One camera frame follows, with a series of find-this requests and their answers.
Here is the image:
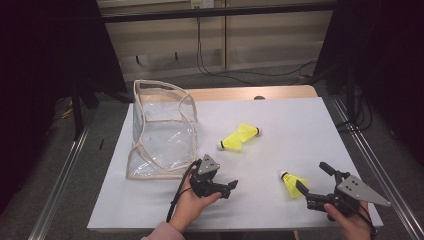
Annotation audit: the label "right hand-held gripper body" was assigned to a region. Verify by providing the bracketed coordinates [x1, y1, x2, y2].
[306, 170, 391, 218]

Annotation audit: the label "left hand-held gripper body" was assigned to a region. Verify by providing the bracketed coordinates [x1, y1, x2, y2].
[189, 153, 233, 200]

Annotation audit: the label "yellow shuttlecock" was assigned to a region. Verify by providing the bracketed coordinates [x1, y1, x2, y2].
[237, 123, 263, 144]
[279, 170, 309, 199]
[216, 131, 244, 153]

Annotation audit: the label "clear plastic bag beige trim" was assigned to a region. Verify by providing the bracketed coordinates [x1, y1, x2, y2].
[125, 79, 199, 181]

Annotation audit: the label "person's left hand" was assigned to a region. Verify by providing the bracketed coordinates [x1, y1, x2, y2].
[169, 176, 223, 233]

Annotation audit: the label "person's right hand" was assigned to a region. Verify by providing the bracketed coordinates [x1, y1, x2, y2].
[323, 201, 376, 240]

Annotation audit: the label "white table sheet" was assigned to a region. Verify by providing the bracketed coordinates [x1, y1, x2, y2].
[87, 96, 384, 233]

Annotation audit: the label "black curtain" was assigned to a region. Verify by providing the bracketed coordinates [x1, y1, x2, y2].
[314, 0, 424, 164]
[0, 0, 128, 214]

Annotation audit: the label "wooden cabinet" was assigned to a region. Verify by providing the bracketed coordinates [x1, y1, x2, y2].
[96, 0, 336, 82]

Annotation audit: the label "black metal stand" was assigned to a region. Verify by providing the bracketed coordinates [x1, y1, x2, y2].
[70, 79, 85, 141]

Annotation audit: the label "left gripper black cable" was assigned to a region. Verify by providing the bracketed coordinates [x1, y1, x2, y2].
[165, 158, 203, 224]

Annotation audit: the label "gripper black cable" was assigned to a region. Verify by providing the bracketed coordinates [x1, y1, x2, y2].
[348, 199, 378, 239]
[165, 158, 203, 224]

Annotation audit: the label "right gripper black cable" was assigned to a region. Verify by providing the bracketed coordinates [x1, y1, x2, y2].
[348, 199, 378, 239]

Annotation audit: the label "aluminium floor rail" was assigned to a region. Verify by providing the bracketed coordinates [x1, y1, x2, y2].
[331, 96, 424, 240]
[28, 126, 91, 240]

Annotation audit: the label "black floor cables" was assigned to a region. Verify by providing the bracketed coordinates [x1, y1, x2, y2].
[335, 96, 373, 133]

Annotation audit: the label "black wall cable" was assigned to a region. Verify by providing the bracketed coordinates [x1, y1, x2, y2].
[195, 16, 318, 86]

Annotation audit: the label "white wall socket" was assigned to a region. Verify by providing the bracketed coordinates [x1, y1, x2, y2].
[190, 0, 215, 9]

